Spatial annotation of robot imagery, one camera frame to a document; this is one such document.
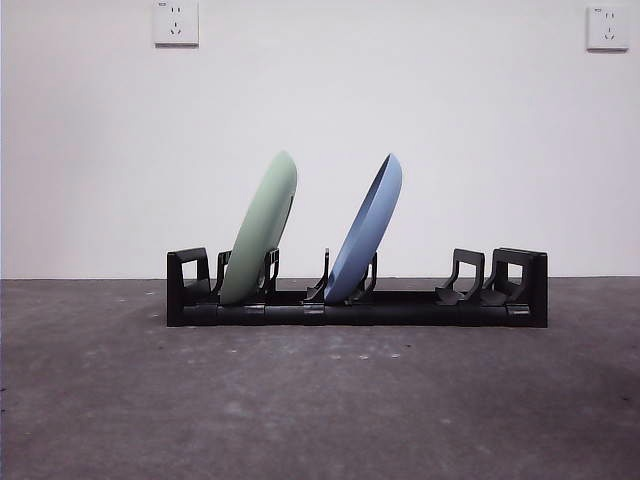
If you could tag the black plate rack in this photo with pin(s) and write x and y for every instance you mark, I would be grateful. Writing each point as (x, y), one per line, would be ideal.
(400, 315)

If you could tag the green round plate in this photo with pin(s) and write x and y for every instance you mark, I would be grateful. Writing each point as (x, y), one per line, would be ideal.
(260, 235)

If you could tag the blue round plate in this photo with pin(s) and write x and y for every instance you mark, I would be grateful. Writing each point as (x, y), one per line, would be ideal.
(365, 235)

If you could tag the white wall socket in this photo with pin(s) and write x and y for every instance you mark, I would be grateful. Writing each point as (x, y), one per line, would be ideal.
(607, 44)
(176, 37)

